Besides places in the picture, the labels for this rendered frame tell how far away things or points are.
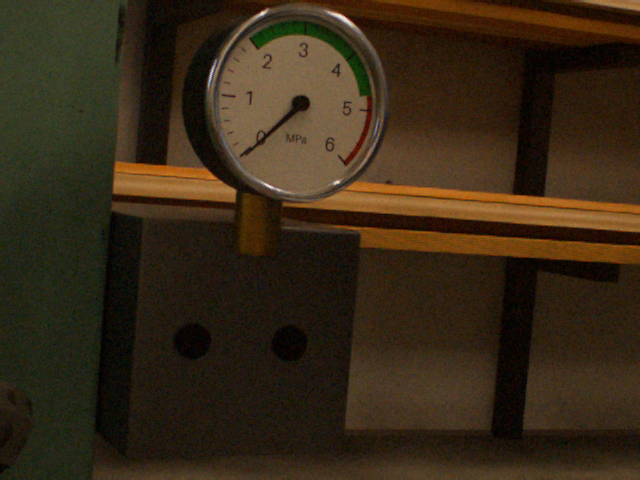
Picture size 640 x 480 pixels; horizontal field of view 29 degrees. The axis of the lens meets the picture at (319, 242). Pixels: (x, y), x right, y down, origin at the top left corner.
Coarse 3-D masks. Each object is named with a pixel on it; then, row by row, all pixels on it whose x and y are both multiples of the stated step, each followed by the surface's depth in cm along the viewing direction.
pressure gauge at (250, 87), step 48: (240, 48) 38; (288, 48) 39; (336, 48) 40; (192, 96) 39; (240, 96) 38; (288, 96) 39; (336, 96) 40; (384, 96) 40; (192, 144) 40; (240, 144) 39; (288, 144) 39; (336, 144) 40; (240, 192) 41; (288, 192) 39; (336, 192) 40; (240, 240) 41
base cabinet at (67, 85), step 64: (0, 0) 41; (64, 0) 42; (0, 64) 41; (64, 64) 42; (0, 128) 42; (64, 128) 43; (0, 192) 42; (64, 192) 43; (0, 256) 42; (64, 256) 43; (0, 320) 42; (64, 320) 43; (64, 384) 43; (64, 448) 43
